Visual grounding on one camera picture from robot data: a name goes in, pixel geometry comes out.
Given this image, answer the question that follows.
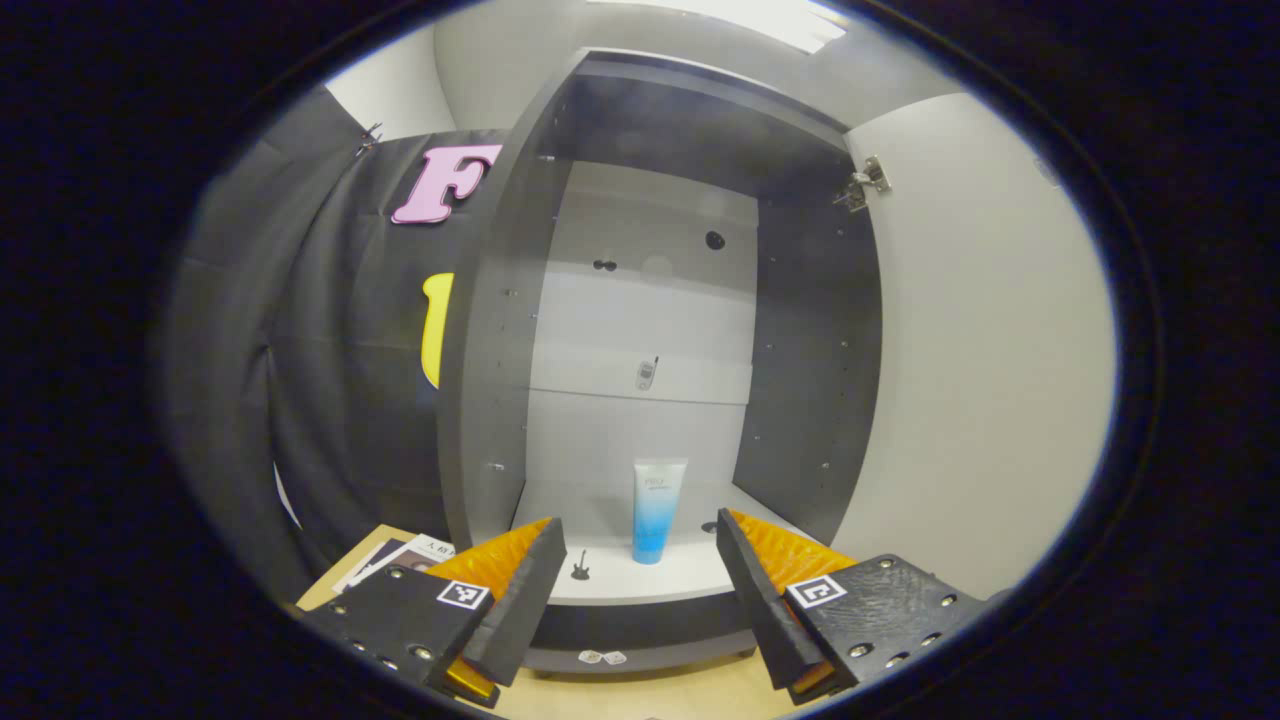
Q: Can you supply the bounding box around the white book with portrait cover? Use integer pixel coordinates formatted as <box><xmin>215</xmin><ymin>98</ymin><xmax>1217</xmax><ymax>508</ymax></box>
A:
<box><xmin>375</xmin><ymin>534</ymin><xmax>456</xmax><ymax>591</ymax></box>

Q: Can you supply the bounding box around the blue and white tube bottle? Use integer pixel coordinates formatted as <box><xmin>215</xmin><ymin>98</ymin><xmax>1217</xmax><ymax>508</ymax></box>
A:
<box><xmin>632</xmin><ymin>458</ymin><xmax>689</xmax><ymax>566</ymax></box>

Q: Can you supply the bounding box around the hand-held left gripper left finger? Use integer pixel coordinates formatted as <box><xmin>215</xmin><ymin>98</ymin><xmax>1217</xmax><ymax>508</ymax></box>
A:
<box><xmin>300</xmin><ymin>516</ymin><xmax>568</xmax><ymax>709</ymax></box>

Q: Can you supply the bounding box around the large ceiling light panel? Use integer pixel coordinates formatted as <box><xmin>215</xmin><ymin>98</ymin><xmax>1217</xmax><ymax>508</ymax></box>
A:
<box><xmin>590</xmin><ymin>0</ymin><xmax>851</xmax><ymax>55</ymax></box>

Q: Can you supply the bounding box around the blue-spined book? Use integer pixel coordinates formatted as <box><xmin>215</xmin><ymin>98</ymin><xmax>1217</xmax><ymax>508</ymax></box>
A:
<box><xmin>333</xmin><ymin>538</ymin><xmax>401</xmax><ymax>595</ymax></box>

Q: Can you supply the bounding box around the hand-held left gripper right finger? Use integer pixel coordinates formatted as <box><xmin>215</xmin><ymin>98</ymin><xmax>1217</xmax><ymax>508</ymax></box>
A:
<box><xmin>716</xmin><ymin>508</ymin><xmax>986</xmax><ymax>704</ymax></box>

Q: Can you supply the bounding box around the metal door hinge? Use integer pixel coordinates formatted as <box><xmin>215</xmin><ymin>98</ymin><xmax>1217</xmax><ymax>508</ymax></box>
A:
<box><xmin>833</xmin><ymin>155</ymin><xmax>892</xmax><ymax>213</ymax></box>

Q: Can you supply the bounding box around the black backdrop cloth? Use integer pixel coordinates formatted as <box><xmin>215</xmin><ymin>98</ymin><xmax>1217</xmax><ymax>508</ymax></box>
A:
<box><xmin>160</xmin><ymin>85</ymin><xmax>511</xmax><ymax>601</ymax></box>

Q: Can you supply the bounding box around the dark grey cabinet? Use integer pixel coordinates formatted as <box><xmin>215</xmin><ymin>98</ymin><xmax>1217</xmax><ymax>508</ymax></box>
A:
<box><xmin>437</xmin><ymin>48</ymin><xmax>884</xmax><ymax>674</ymax></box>

